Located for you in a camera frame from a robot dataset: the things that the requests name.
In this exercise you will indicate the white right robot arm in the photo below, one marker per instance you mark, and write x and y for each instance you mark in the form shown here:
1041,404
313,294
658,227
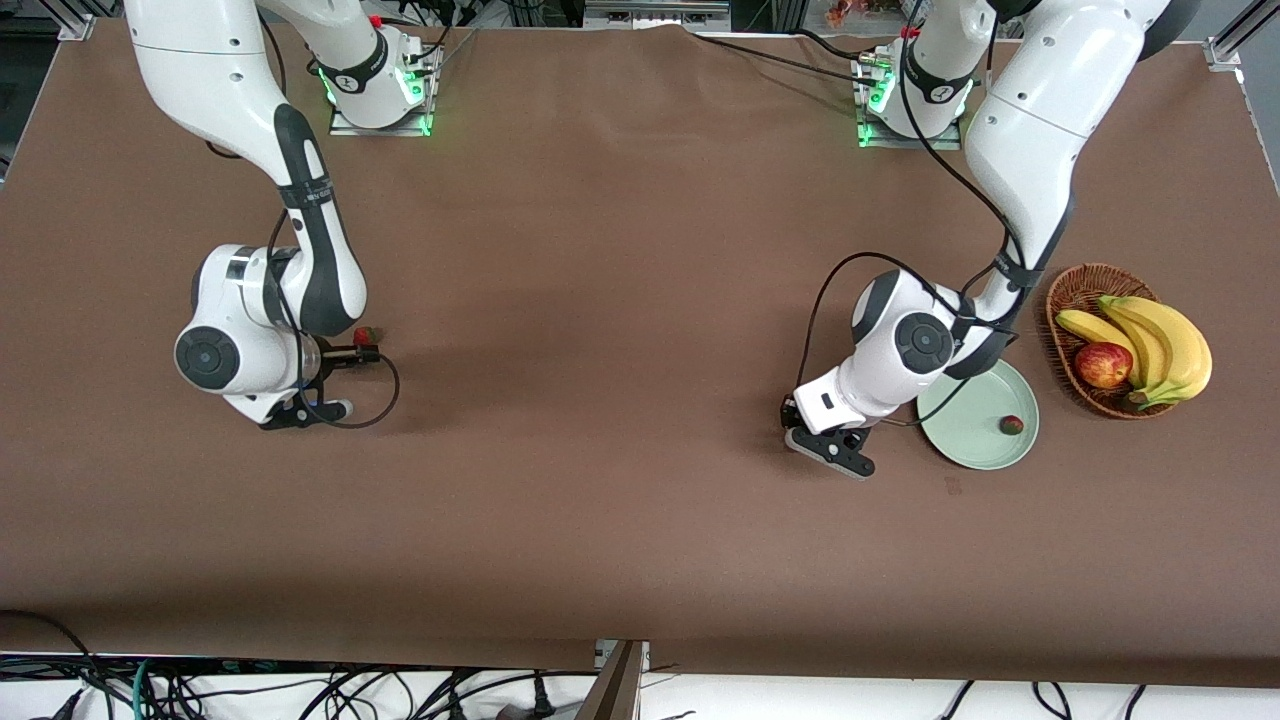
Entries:
200,80

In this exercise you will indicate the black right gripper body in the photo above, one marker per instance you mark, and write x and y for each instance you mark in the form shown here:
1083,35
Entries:
338,355

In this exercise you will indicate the grey electrical box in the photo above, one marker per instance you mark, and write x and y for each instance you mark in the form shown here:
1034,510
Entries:
655,12

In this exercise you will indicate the brown table cover sheet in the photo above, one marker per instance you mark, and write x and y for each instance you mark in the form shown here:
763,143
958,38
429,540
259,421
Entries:
600,300

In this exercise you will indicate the yellow banana bunch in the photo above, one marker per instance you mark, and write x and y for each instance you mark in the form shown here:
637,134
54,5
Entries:
1180,350

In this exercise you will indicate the silver metal bracket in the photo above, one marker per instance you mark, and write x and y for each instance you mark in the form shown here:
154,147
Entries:
603,652

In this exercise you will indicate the brown wicker basket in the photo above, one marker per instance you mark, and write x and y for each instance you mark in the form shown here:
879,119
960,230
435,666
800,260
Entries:
1075,290

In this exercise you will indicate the red plastic strawberry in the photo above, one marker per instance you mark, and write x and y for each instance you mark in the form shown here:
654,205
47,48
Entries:
1011,425
367,335

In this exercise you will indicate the light green round plate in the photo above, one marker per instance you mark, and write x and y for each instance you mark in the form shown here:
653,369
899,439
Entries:
985,445

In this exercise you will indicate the red yellow apple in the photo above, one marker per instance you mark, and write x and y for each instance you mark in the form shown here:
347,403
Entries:
1103,365

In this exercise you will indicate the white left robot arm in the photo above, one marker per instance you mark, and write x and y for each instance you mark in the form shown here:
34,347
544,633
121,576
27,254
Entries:
1040,120

